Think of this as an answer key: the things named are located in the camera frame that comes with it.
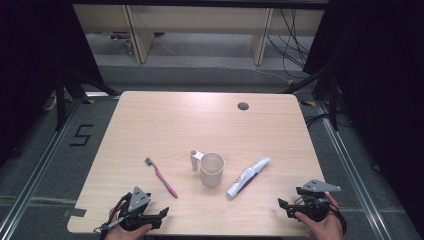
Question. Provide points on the metal floor rail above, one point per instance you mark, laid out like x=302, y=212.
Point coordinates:
x=36, y=166
x=350, y=173

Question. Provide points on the person's right hand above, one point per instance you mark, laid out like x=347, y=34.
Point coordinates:
x=325, y=230

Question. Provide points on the person's left hand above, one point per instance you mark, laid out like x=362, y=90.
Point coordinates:
x=128, y=235

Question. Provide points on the black tape floor marker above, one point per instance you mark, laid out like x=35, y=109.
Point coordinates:
x=81, y=135

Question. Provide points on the light wooden desk frame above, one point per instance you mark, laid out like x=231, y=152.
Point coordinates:
x=200, y=20

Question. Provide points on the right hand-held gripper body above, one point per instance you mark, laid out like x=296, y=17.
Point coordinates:
x=315, y=203

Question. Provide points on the black curtain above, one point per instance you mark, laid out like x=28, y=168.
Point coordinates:
x=383, y=66
x=30, y=60

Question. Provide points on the black metal stand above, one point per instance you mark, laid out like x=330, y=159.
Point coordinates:
x=333, y=100
x=60, y=100

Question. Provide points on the pink toothbrush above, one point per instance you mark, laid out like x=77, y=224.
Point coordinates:
x=163, y=181

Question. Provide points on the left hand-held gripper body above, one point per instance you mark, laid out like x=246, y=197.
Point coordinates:
x=138, y=200

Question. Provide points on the white and purple toothpaste tube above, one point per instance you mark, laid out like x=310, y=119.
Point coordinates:
x=248, y=176

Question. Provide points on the grey tape strip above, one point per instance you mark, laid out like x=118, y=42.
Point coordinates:
x=75, y=212

